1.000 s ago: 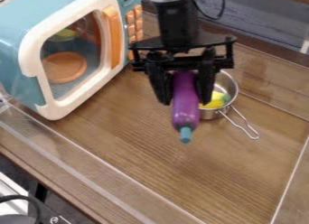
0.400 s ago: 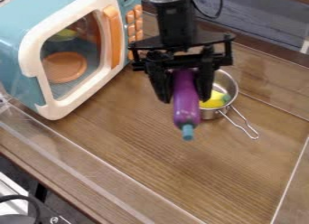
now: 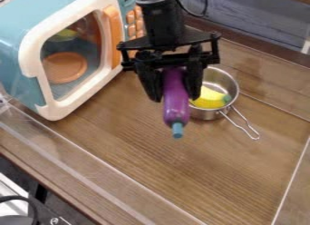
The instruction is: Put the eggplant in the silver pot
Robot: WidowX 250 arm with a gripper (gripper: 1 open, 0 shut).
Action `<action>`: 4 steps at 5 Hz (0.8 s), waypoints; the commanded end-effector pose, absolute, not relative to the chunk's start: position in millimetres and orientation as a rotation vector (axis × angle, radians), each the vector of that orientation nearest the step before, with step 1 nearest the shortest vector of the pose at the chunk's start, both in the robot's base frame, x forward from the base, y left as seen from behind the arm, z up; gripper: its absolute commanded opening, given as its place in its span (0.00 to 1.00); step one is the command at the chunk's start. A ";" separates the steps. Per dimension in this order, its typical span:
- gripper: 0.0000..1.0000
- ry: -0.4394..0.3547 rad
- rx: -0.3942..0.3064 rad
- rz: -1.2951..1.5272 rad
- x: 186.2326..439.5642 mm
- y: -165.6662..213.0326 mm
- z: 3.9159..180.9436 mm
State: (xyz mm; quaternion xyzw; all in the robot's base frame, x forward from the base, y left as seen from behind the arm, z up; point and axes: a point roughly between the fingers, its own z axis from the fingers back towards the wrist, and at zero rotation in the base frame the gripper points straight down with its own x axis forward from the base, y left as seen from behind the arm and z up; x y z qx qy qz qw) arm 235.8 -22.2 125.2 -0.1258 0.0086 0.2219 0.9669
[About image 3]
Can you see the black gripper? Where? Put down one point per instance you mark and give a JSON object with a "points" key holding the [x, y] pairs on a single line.
{"points": [[170, 44]]}

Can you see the purple toy eggplant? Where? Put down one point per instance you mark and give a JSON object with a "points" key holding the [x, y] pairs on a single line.
{"points": [[175, 101]]}

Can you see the yellow toy banana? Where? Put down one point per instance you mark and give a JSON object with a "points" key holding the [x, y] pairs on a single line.
{"points": [[211, 99]]}

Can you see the orange microwave turntable plate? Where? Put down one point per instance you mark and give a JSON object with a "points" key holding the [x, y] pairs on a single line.
{"points": [[64, 67]]}

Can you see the blue toy microwave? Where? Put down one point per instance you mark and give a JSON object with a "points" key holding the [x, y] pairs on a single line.
{"points": [[43, 27]]}

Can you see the clear acrylic barrier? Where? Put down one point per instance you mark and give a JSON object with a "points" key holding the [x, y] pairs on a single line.
{"points": [[106, 195]]}

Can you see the silver pot with handle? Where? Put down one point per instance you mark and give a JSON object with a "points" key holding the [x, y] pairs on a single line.
{"points": [[222, 82]]}

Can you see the black device with cable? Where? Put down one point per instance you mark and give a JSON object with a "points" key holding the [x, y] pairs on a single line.
{"points": [[38, 215]]}

